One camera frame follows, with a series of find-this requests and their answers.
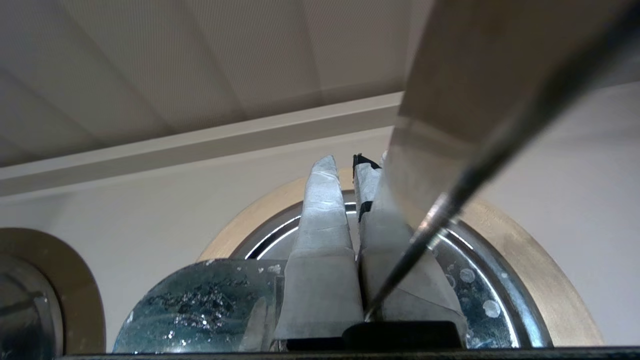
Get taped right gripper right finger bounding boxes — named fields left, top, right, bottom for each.
left=352, top=153, right=469, bottom=335

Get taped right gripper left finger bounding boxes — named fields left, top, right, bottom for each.
left=272, top=154, right=365, bottom=343

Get recessed steel pot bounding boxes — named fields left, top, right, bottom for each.
left=230, top=190, right=555, bottom=349

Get brass counter ring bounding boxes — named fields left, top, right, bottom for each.
left=0, top=227, right=107, bottom=355
left=199, top=167, right=605, bottom=347

